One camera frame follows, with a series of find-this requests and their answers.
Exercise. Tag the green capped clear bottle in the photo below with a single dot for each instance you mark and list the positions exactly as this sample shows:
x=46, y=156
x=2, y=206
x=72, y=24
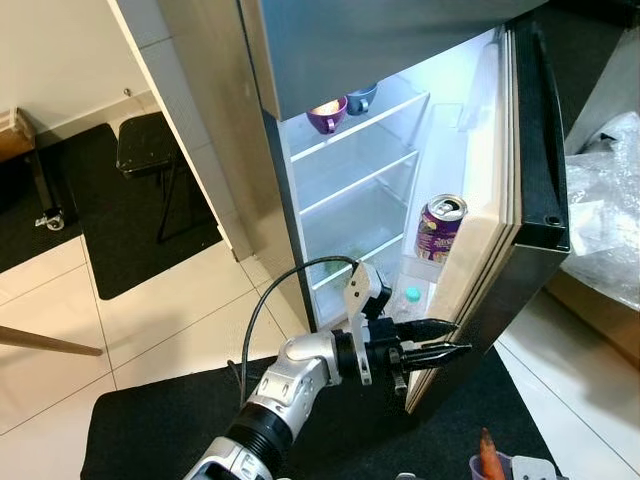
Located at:
x=411, y=294

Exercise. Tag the pale round food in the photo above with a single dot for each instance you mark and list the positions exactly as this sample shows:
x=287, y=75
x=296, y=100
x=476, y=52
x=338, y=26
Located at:
x=327, y=106

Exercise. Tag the brown cardboard box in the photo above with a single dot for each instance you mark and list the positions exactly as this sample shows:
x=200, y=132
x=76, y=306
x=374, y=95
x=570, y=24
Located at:
x=590, y=305

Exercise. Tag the silver fridge cabinet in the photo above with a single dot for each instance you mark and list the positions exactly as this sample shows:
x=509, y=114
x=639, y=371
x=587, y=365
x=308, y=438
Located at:
x=200, y=100

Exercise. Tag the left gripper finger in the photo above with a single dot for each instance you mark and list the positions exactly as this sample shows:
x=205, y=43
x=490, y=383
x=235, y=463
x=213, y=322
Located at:
x=425, y=329
x=435, y=354

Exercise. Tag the clear plastic wrap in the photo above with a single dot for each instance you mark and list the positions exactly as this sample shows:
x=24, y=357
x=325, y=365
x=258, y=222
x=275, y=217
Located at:
x=605, y=200

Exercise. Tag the orange carrot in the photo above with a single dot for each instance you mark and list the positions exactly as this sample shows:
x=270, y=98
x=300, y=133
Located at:
x=490, y=455

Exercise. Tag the purple drink can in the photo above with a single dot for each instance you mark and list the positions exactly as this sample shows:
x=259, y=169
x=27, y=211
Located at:
x=440, y=232

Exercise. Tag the grey kitchen counter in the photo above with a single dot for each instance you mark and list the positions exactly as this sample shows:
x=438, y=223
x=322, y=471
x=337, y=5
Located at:
x=615, y=90

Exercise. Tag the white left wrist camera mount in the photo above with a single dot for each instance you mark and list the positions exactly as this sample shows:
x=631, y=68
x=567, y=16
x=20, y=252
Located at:
x=358, y=300

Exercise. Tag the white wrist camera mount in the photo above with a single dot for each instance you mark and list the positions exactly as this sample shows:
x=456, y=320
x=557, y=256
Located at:
x=358, y=300
x=533, y=468

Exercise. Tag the black stool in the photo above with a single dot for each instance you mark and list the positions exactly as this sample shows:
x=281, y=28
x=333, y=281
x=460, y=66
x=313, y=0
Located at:
x=150, y=140

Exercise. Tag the glass fridge shelf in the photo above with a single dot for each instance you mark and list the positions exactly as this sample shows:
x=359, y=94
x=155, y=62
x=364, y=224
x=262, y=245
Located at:
x=380, y=251
x=355, y=183
x=350, y=127

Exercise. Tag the purple mug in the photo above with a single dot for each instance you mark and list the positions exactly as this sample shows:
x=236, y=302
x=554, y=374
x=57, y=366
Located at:
x=325, y=122

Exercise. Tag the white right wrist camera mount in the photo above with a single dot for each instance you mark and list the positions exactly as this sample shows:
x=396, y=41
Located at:
x=533, y=468

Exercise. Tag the blue grey mug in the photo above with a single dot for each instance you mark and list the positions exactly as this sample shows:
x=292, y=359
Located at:
x=362, y=100

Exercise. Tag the black floor mat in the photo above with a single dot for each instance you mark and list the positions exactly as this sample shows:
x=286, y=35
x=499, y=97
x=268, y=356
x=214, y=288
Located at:
x=30, y=240
x=150, y=430
x=130, y=250

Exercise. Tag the black wheeled trolley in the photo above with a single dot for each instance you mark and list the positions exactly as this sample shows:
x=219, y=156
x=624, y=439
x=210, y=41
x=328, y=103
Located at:
x=45, y=200

